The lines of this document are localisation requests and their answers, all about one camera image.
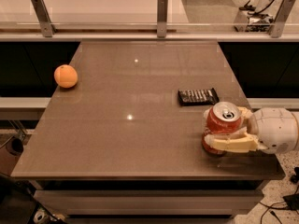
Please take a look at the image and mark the orange fruit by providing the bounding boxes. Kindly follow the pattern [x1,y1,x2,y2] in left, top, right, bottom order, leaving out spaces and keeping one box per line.
[54,64,78,89]

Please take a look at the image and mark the dark bin left of table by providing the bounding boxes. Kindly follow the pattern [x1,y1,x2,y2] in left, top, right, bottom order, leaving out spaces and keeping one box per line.
[0,136,23,175]

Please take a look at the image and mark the black cables on floor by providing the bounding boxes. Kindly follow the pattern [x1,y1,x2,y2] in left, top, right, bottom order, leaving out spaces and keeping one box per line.
[258,166,299,224]

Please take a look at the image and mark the red coke can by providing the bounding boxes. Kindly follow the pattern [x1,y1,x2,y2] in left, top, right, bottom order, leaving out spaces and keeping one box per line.
[202,102,242,156]

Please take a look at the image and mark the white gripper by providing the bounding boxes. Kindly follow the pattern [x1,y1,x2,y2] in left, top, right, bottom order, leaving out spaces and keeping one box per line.
[203,106,299,154]

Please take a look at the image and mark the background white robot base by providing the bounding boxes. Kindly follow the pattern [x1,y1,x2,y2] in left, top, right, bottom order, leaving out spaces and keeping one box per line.
[234,0,276,32]

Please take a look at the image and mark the right metal railing bracket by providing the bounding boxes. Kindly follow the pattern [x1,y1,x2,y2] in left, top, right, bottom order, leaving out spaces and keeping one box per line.
[269,0,296,38]

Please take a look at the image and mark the middle metal railing bracket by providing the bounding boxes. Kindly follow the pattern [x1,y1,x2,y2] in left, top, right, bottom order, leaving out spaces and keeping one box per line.
[157,0,168,38]

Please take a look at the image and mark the black snack bar packet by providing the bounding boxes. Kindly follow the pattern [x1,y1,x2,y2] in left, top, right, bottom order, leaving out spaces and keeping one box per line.
[178,88,220,106]

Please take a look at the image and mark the metal railing bracket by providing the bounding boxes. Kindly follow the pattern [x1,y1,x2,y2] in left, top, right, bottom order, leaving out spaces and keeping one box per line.
[269,0,296,38]
[31,0,56,37]
[157,0,168,38]

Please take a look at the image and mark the left metal railing bracket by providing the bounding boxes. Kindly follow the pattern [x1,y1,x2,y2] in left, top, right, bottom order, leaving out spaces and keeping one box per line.
[31,0,56,37]

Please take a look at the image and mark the tape roll on floor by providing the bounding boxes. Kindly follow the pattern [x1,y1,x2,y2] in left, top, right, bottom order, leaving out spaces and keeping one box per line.
[33,211,50,224]

